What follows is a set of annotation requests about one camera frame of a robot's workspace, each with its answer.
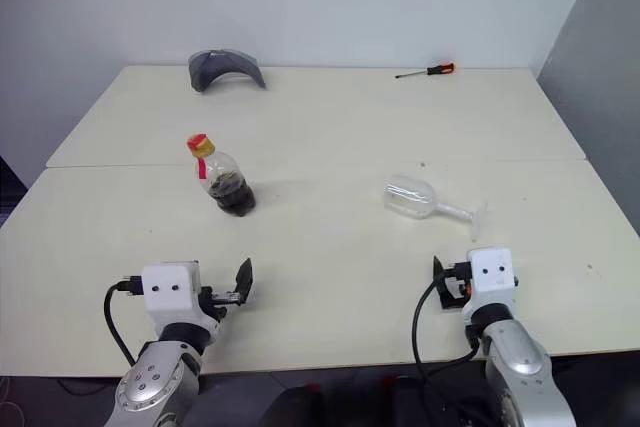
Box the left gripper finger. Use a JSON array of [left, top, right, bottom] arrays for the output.
[[233, 257, 255, 307]]

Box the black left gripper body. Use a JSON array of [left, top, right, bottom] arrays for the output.
[[198, 285, 242, 321]]

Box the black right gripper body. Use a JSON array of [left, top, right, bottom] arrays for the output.
[[438, 260, 475, 312]]

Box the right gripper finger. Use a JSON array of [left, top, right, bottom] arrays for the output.
[[431, 255, 447, 293]]

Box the clear cola bottle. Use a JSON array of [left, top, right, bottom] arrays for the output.
[[191, 145, 258, 219]]

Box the clear plastic wine glass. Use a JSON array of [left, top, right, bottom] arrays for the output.
[[382, 173, 489, 242]]

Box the red yellow bottle cap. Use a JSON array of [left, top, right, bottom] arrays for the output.
[[186, 132, 215, 156]]

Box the dark rounded shape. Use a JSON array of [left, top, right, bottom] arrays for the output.
[[384, 374, 451, 427], [259, 384, 324, 427]]

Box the grey baseball cap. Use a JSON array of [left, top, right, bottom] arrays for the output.
[[187, 48, 267, 95]]

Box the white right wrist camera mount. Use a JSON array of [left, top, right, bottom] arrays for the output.
[[460, 246, 519, 328]]

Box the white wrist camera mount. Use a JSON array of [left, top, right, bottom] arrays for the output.
[[141, 260, 221, 337], [460, 246, 519, 328]]

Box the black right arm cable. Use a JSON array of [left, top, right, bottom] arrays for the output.
[[411, 279, 489, 427]]

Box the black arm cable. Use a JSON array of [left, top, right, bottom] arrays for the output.
[[411, 279, 489, 427], [103, 274, 146, 368]]

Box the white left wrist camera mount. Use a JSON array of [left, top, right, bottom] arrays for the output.
[[141, 260, 221, 337]]

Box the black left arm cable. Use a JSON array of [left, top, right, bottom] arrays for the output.
[[103, 274, 146, 368]]

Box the orange black handled screwdriver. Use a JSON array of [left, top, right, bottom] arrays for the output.
[[394, 61, 457, 81]]

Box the thin white floor cable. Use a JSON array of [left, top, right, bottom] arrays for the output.
[[0, 375, 27, 427]]

